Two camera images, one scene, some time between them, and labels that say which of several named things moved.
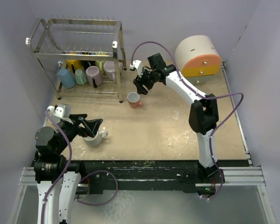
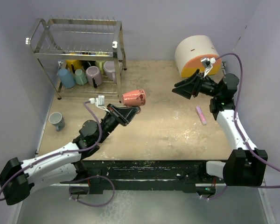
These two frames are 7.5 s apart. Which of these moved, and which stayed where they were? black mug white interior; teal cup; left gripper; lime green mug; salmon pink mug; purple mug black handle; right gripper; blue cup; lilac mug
Moved: right gripper; left gripper; salmon pink mug
Stayed: blue cup; purple mug black handle; lilac mug; black mug white interior; lime green mug; teal cup
